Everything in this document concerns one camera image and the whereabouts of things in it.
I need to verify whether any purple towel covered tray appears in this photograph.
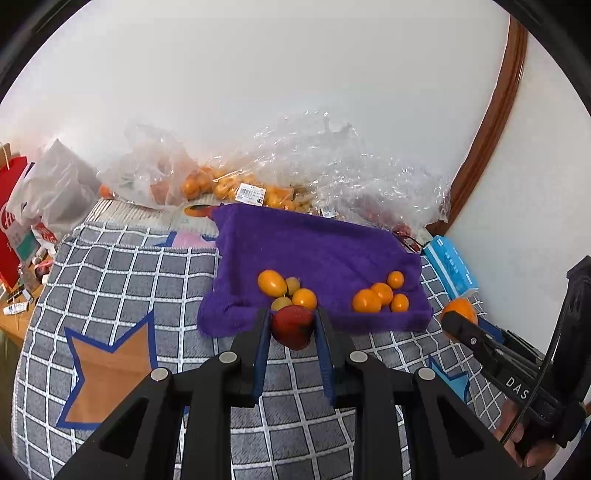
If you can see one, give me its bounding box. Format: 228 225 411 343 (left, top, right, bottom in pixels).
197 203 434 339

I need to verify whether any wooden side table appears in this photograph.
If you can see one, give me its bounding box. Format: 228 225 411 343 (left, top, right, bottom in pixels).
0 281 47 352

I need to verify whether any white plastic bag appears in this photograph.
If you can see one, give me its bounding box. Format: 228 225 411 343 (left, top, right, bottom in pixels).
7 138 102 245

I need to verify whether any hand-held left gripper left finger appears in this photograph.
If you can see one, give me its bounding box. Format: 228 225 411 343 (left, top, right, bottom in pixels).
55 307 271 480

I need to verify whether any labelled clear bag of mandarins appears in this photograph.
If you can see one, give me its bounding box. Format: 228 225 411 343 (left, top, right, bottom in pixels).
182 115 333 217

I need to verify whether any oval orange tomato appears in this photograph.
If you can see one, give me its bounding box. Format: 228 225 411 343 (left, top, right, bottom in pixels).
257 270 288 297

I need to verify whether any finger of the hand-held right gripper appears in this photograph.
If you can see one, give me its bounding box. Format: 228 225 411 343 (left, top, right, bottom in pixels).
442 310 509 370
477 318 541 365

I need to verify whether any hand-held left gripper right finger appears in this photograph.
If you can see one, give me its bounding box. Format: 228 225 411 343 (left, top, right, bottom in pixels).
315 307 529 480

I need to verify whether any person's right hand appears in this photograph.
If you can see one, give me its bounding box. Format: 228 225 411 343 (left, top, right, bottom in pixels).
492 399 561 469

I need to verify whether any grey checked star blanket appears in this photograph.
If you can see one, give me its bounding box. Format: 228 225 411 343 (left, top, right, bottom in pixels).
11 222 513 480

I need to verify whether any small round orange tomato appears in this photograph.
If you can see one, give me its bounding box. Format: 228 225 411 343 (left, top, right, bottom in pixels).
292 288 318 311

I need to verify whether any blue tissue pack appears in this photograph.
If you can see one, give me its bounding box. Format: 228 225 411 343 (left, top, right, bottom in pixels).
422 235 479 300

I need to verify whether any red paper bag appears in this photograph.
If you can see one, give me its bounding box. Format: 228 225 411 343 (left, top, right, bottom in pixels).
0 143 33 289

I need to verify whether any small red tomato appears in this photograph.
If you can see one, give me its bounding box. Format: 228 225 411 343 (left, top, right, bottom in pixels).
270 305 315 350

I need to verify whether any clear bag of red tomatoes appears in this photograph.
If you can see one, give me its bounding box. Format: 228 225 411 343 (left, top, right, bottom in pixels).
300 111 453 241

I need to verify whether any brown wooden door frame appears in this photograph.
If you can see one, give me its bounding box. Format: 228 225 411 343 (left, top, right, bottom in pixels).
425 14 528 236

